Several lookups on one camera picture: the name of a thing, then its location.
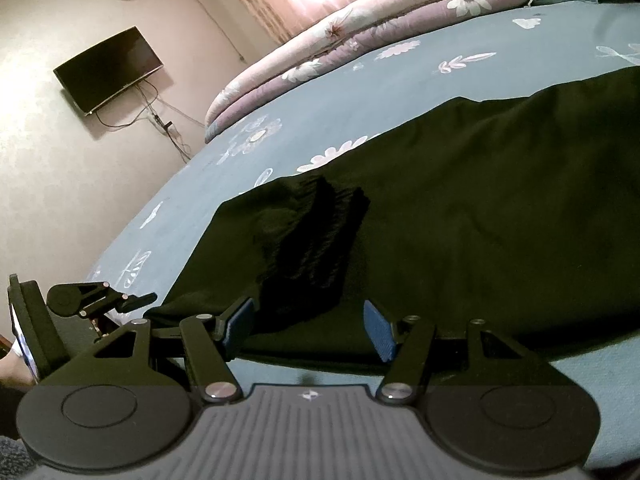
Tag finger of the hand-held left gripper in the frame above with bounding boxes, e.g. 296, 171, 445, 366
74, 281, 159, 319

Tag folded pink purple floral quilt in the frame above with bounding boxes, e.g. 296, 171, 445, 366
204, 0, 571, 143

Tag black drawstring pants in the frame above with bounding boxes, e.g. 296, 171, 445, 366
142, 65, 640, 366

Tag black wall television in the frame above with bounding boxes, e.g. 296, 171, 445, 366
53, 26, 165, 117

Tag white power strip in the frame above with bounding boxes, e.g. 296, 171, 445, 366
152, 115, 182, 142

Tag bed with blue floral sheet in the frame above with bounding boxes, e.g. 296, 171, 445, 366
82, 0, 640, 391

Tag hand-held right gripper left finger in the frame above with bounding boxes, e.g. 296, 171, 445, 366
92, 296, 258, 403

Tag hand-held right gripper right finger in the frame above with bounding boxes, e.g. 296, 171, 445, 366
362, 299, 538, 403

